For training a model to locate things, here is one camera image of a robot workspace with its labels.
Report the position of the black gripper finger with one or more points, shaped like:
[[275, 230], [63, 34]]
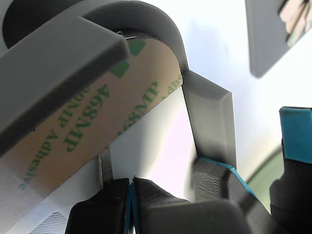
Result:
[[185, 217]]

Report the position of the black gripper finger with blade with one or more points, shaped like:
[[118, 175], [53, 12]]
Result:
[[97, 214]]

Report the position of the black wide-finger gripper body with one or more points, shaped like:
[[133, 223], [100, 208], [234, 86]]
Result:
[[292, 221]]

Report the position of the wide black blue-padded gripper finger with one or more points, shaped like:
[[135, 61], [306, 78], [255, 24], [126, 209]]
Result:
[[209, 181], [297, 131]]

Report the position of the tan adhesive liner film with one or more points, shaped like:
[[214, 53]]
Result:
[[97, 114]]

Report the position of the pile of peeled film pieces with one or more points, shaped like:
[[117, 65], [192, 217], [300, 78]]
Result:
[[295, 24]]

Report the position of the pale green round object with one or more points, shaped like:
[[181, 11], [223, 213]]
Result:
[[260, 182]]

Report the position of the dark grey tray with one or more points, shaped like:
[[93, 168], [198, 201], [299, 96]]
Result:
[[263, 36]]

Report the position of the grey printed fixture with legs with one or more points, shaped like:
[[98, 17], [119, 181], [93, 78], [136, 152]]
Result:
[[61, 53]]

